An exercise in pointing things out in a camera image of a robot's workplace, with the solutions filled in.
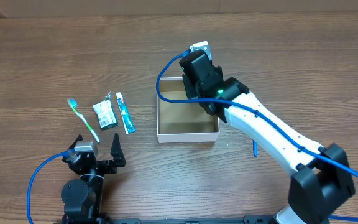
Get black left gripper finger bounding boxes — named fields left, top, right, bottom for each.
left=110, top=133, right=126, bottom=167
left=68, top=134, right=83, bottom=150

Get teal toothpaste tube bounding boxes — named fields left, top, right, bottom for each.
left=116, top=92, right=136, bottom=134

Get green white soap packet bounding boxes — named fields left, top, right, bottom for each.
left=93, top=92, right=119, bottom=129

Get green white toothbrush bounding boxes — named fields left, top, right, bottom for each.
left=67, top=98, right=100, bottom=143

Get blue razor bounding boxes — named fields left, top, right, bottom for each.
left=252, top=140, right=258, bottom=157

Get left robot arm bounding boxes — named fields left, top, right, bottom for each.
left=60, top=135, right=125, bottom=224

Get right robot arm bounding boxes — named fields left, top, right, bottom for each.
left=155, top=50, right=355, bottom=223

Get white cardboard box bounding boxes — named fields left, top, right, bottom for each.
left=155, top=77, right=221, bottom=144

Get left blue cable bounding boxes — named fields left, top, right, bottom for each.
left=26, top=150, right=76, bottom=224

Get blue cable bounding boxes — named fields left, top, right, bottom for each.
left=26, top=150, right=76, bottom=224
left=155, top=49, right=358, bottom=222

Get right blue cable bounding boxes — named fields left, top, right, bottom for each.
left=155, top=49, right=358, bottom=222

